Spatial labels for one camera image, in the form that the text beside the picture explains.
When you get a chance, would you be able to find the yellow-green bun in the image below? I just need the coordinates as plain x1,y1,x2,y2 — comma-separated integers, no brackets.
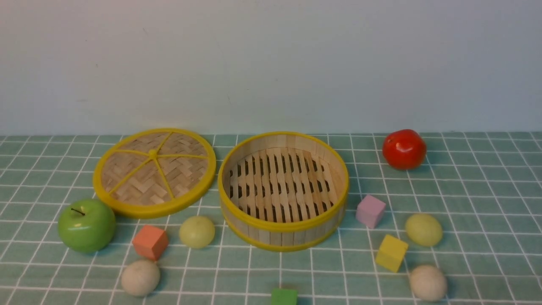
179,216,216,249
405,213,443,247

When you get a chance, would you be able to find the white bun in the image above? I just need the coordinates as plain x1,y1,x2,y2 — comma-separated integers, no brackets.
121,259,161,297
409,265,448,302

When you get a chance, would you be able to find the yellow-rimmed bamboo steamer tray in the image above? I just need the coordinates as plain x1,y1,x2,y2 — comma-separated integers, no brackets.
218,132,350,252

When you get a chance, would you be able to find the yellow-rimmed bamboo steamer lid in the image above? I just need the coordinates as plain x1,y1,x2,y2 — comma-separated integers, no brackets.
93,128,217,219

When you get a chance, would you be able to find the pink cube block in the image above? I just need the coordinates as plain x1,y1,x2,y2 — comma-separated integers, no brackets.
355,195,387,229

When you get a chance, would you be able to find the red tomato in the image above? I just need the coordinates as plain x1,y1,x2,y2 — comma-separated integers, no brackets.
382,129,427,171

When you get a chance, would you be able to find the green cube block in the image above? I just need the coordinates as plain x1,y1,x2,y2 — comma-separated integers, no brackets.
271,288,298,305

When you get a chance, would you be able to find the orange cube block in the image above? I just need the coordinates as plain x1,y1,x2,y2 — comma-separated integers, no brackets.
132,225,169,262

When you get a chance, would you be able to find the yellow cube block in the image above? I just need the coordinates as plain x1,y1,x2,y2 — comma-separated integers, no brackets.
375,234,409,273

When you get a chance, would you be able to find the green apple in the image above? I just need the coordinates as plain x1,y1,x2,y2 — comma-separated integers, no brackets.
58,198,116,253

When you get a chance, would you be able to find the green checkered tablecloth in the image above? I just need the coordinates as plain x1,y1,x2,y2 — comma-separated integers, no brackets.
0,133,542,305

